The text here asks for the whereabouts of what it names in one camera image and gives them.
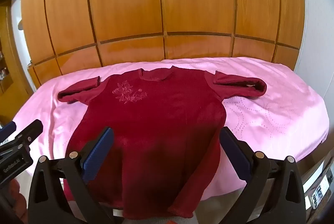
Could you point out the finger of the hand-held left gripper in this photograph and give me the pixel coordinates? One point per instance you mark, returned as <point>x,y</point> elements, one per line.
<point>31,130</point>
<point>6,132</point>

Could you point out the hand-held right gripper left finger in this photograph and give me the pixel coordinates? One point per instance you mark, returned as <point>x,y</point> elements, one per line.
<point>100,151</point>

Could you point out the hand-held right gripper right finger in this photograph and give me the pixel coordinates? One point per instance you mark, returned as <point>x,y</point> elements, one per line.
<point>234,153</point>

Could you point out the dark red embroidered shirt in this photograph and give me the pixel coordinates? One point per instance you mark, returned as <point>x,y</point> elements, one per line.
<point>161,109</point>

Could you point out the person's left hand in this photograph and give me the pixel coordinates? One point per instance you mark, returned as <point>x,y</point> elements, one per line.
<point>17,203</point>

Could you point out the pink blanket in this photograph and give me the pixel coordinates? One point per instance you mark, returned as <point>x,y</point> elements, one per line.
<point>261,114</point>

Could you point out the wooden glass-door cabinet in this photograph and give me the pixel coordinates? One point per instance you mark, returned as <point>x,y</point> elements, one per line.
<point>7,70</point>

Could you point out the brown box with white label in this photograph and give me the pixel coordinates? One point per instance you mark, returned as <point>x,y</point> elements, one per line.
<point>321,185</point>

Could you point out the wooden wardrobe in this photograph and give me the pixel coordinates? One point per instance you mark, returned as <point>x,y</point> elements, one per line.
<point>167,5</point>

